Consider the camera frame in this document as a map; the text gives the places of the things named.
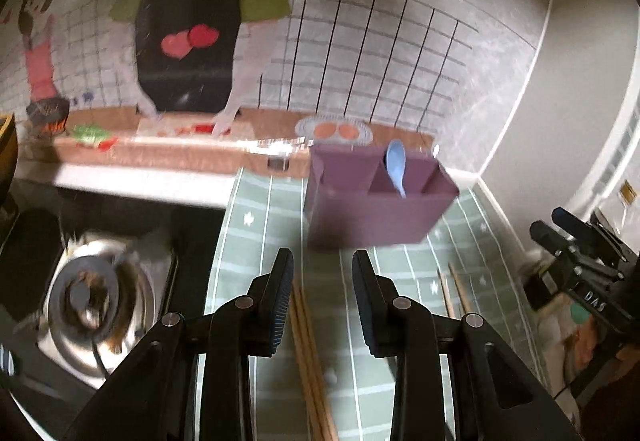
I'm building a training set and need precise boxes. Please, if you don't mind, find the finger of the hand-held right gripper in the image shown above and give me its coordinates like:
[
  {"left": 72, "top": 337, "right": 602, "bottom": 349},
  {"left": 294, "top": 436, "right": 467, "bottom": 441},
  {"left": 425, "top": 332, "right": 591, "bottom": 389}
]
[
  {"left": 551, "top": 207, "right": 626, "bottom": 253},
  {"left": 530, "top": 220, "right": 581, "bottom": 267}
]

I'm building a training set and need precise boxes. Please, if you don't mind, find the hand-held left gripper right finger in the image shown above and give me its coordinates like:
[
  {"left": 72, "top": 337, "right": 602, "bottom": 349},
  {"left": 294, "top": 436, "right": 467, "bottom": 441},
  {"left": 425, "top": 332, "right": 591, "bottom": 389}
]
[{"left": 351, "top": 250, "right": 583, "bottom": 441}]

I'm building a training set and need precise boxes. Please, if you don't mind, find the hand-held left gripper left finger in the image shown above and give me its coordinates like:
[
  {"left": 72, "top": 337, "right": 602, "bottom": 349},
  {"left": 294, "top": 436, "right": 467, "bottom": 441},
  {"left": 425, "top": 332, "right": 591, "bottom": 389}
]
[{"left": 62, "top": 248, "right": 296, "bottom": 441}]

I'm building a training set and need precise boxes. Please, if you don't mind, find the purple utensil holder box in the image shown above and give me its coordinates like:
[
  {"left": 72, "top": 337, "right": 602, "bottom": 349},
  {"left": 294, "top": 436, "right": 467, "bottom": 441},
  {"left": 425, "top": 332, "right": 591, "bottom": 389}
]
[{"left": 305, "top": 143, "right": 461, "bottom": 252}]

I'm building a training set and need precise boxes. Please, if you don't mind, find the black box device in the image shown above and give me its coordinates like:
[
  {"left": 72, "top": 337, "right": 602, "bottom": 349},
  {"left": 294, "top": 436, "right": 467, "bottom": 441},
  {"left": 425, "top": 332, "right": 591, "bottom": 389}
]
[{"left": 525, "top": 271, "right": 557, "bottom": 312}]

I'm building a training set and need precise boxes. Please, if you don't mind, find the printed colourful bag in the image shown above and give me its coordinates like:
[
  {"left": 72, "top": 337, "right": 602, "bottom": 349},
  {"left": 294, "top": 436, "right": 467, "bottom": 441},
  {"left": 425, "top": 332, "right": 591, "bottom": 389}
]
[{"left": 550, "top": 291, "right": 640, "bottom": 402}]

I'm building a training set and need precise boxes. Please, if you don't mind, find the green checkered mat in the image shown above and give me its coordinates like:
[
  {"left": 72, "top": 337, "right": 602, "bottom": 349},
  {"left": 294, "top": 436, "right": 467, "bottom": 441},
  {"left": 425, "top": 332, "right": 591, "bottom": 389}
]
[{"left": 202, "top": 168, "right": 556, "bottom": 441}]

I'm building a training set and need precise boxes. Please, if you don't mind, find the light blue spoon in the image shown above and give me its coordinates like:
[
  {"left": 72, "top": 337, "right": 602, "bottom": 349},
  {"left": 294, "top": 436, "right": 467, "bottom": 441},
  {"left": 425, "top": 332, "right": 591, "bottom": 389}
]
[{"left": 384, "top": 139, "right": 408, "bottom": 198}]

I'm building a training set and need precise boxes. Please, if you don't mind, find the steel gas burner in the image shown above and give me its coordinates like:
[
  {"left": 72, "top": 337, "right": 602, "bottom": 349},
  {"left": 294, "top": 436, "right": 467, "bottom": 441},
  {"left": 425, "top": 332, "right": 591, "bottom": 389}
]
[{"left": 37, "top": 231, "right": 178, "bottom": 384}]

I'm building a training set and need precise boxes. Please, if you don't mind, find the black glass gas stove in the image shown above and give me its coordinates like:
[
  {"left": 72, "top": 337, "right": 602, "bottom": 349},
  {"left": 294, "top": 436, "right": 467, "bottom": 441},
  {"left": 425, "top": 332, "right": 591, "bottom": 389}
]
[{"left": 0, "top": 181, "right": 226, "bottom": 422}]

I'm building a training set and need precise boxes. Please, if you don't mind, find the kitchen cartoon wall poster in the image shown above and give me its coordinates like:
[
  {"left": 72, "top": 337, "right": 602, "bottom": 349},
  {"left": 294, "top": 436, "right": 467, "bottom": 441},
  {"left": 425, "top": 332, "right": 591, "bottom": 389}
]
[{"left": 0, "top": 0, "right": 561, "bottom": 176}]

